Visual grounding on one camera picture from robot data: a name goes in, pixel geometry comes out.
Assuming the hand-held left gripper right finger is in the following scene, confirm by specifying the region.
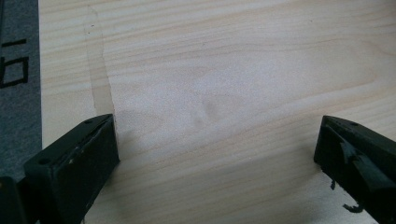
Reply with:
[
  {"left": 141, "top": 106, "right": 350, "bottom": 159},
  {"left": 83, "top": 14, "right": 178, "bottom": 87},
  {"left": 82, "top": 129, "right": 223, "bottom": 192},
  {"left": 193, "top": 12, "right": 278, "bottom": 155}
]
[{"left": 313, "top": 115, "right": 396, "bottom": 224}]

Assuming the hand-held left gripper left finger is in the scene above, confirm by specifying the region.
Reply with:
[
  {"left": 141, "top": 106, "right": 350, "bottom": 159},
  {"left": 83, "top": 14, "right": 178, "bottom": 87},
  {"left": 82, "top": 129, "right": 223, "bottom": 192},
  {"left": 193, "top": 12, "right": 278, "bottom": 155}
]
[{"left": 23, "top": 113, "right": 120, "bottom": 224}]

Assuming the clear tape strip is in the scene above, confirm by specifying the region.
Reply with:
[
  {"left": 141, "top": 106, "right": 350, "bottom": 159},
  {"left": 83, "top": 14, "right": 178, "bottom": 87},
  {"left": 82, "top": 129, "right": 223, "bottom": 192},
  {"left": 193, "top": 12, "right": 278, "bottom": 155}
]
[{"left": 83, "top": 5, "right": 117, "bottom": 118}]

